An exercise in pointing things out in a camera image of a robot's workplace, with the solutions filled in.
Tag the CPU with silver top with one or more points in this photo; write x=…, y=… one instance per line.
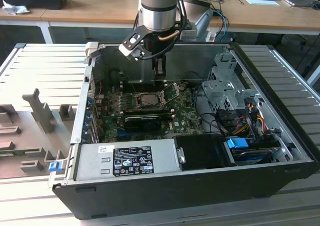
x=149, y=100

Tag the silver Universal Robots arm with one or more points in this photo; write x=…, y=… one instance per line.
x=157, y=10

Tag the black RAM slot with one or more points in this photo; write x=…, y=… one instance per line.
x=150, y=110
x=140, y=114
x=142, y=85
x=142, y=88

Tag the CPU socket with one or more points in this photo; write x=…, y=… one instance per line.
x=138, y=98

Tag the silver coin battery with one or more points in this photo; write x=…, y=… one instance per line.
x=181, y=87

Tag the beige case latch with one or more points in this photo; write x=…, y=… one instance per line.
x=91, y=49

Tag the wooden desk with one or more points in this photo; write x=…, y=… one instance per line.
x=100, y=8

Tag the green motherboard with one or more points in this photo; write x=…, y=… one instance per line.
x=185, y=115

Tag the black graphics card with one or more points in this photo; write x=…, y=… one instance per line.
x=142, y=124

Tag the metal drive cage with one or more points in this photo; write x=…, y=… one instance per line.
x=225, y=90

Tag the grey power supply unit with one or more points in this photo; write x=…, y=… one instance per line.
x=95, y=161

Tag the blue disk carrier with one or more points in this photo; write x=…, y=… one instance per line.
x=236, y=144

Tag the grey parts rack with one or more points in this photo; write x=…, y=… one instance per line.
x=37, y=125

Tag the crumpled white paper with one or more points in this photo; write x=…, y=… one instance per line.
x=15, y=8

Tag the black hard disk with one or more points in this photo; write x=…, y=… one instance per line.
x=255, y=155

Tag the blue case latch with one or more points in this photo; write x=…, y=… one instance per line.
x=55, y=167

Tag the black open PC case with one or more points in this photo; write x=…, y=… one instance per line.
x=175, y=198

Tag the green RAM stick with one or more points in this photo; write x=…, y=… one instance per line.
x=15, y=152

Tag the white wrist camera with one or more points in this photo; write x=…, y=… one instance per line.
x=130, y=48
x=188, y=33

